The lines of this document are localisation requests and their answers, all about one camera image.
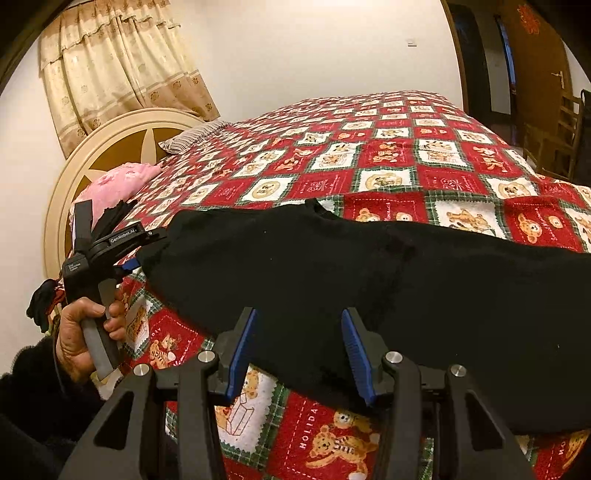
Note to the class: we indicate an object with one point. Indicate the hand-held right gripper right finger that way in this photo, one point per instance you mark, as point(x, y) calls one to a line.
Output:
point(358, 360)

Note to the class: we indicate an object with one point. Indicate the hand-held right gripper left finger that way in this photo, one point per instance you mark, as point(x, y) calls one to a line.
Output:
point(240, 355)

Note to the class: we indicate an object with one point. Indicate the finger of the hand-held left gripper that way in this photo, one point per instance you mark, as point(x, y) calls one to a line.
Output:
point(131, 265)
point(154, 234)

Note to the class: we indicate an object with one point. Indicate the black pants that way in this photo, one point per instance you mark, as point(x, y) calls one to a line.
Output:
point(369, 286)

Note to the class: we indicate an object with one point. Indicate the person's left forearm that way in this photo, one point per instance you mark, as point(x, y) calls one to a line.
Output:
point(27, 406)

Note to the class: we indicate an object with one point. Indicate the person's left hand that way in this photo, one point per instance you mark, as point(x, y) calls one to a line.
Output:
point(71, 337)

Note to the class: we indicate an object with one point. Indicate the pink pillow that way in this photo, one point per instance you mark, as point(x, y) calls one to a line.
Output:
point(120, 182)

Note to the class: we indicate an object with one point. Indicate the dark cloth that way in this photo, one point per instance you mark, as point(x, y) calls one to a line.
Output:
point(41, 302)

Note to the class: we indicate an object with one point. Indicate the cream round headboard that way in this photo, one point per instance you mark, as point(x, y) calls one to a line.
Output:
point(92, 152)

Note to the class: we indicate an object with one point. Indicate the striped pillow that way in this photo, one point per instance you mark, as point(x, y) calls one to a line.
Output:
point(194, 136)

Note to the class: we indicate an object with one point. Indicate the beige patterned curtain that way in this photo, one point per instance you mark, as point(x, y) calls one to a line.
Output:
point(115, 69)

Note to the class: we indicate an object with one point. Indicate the red printed bear blanket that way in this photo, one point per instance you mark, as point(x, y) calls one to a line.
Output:
point(369, 157)

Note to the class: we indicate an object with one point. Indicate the wooden chair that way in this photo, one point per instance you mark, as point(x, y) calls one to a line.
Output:
point(549, 147)

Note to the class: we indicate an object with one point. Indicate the black folded bag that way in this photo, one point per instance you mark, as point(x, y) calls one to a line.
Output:
point(584, 138)

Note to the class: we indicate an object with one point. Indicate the brown wooden door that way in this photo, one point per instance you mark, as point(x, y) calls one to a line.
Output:
point(535, 69)

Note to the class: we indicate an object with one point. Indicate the red paper cutout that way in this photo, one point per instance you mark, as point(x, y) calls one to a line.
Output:
point(529, 18)

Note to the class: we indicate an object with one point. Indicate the wooden door frame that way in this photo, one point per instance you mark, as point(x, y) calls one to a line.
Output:
point(455, 55)

